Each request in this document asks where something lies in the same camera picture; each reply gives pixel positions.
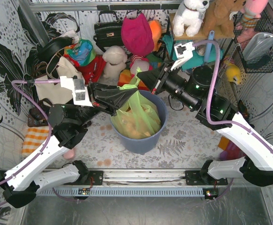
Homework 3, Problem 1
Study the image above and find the green trash bag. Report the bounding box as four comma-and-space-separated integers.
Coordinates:
110, 67, 162, 140

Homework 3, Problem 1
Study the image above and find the blue trash bin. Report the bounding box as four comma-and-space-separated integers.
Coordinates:
112, 90, 168, 155

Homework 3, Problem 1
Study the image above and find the blue floor squeegee mop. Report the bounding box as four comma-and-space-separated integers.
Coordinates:
204, 30, 215, 65

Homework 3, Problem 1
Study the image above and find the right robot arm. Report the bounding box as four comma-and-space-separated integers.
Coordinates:
137, 63, 273, 187

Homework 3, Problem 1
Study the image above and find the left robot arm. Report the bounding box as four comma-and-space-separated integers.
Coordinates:
0, 76, 138, 208

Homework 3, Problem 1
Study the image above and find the rainbow striped bag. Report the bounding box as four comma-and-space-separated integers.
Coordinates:
118, 53, 163, 86

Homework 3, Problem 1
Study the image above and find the colourful printed bag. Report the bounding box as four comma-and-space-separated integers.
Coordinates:
63, 39, 96, 67

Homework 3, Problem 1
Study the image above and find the cream canvas tote bag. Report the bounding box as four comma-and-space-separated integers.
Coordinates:
35, 56, 84, 104

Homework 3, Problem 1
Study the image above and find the magenta cloth bag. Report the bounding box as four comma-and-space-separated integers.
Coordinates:
121, 13, 154, 57

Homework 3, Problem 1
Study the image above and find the silver foil bag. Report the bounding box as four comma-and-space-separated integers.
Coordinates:
243, 32, 273, 61

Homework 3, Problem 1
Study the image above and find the red cloth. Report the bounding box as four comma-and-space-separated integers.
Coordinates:
76, 55, 106, 85

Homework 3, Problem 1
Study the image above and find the pink white plush doll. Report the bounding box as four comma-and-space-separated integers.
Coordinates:
130, 55, 153, 77

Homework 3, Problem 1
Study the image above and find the crumpled brown paper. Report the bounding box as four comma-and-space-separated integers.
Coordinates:
117, 105, 161, 139

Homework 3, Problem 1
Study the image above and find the teal folded cloth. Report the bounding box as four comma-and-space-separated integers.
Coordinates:
162, 35, 216, 70

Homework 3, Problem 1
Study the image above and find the cream plush sheep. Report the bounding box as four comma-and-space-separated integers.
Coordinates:
103, 45, 128, 79

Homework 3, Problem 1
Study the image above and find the black wooden shelf rack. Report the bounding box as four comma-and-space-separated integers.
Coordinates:
166, 13, 235, 60

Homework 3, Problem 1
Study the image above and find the orange plush toy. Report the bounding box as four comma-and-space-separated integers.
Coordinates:
148, 20, 162, 52

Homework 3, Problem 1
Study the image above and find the black leather handbag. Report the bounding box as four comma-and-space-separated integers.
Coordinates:
93, 11, 124, 52

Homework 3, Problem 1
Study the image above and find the black round hat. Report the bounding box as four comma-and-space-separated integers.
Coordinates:
37, 37, 74, 62

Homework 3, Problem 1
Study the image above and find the yellow plush duck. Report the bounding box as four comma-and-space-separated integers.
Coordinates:
223, 57, 241, 85

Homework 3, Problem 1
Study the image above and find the pink plush roll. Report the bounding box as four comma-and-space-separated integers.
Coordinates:
63, 149, 75, 160

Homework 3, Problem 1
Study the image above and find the brown patterned handbag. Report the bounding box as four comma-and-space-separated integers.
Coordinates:
28, 98, 52, 128

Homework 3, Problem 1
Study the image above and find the white plush dog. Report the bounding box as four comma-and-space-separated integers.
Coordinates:
173, 0, 209, 37

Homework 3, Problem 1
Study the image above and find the orange checkered cloth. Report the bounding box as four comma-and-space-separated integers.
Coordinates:
21, 126, 49, 157

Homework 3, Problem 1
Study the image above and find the brown teddy bear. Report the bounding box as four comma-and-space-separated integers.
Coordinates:
202, 0, 246, 37

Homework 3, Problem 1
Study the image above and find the magenta striped sock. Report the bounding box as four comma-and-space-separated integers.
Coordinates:
218, 136, 246, 161

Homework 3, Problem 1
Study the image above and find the pink plush toy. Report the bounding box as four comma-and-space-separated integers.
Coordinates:
240, 0, 268, 28

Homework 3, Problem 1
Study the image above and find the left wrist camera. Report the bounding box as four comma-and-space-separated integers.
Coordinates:
60, 76, 93, 107

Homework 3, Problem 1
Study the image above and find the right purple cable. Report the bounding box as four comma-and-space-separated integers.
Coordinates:
192, 39, 273, 202

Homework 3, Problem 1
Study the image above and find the purple cable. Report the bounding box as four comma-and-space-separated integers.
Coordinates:
0, 79, 62, 210
192, 39, 273, 202

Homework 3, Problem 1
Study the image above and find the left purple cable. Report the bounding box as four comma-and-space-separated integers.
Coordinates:
0, 79, 62, 210

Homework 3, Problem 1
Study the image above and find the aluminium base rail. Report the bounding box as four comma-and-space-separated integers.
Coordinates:
36, 165, 228, 190

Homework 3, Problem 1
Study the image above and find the black wire basket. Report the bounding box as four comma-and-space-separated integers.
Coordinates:
234, 12, 273, 74

